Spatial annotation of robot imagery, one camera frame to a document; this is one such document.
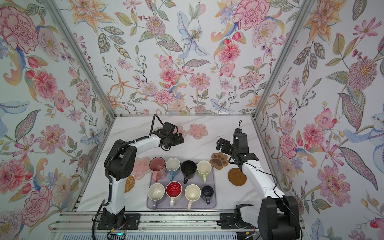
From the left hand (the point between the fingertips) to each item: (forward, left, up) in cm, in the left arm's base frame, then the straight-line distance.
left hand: (182, 141), depth 101 cm
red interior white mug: (-31, +4, -2) cm, 32 cm away
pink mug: (-18, +14, +1) cm, 22 cm away
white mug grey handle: (-32, +14, -3) cm, 35 cm away
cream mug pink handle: (-33, -6, -1) cm, 34 cm away
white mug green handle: (-19, -13, +1) cm, 23 cm away
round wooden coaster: (-24, -33, -3) cm, 40 cm away
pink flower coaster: (+12, -11, -4) cm, 17 cm away
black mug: (-21, -4, +4) cm, 22 cm away
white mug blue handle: (-18, +5, +2) cm, 19 cm away
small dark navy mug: (-33, -14, -2) cm, 36 cm away
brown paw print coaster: (-12, -24, -4) cm, 27 cm away
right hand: (-9, -25, +11) cm, 29 cm away
